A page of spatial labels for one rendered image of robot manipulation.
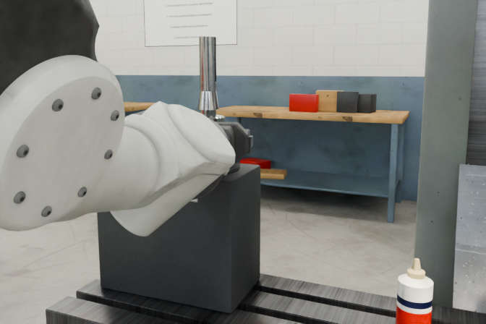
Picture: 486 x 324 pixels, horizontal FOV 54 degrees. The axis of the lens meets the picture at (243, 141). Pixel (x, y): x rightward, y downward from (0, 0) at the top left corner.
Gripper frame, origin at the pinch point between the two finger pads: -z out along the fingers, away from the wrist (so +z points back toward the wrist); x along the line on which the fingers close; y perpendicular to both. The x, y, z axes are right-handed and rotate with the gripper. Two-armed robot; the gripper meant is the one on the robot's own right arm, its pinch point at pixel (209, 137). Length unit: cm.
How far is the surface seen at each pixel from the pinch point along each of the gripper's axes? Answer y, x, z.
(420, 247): 24, -38, -23
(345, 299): 23.3, -20.1, 1.6
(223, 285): 19.2, -2.8, 7.1
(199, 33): -49, 82, -467
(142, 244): 15.2, 9.4, 3.4
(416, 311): 17.9, -26.5, 14.6
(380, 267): 117, -75, -228
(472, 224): 16.9, -44.1, -15.3
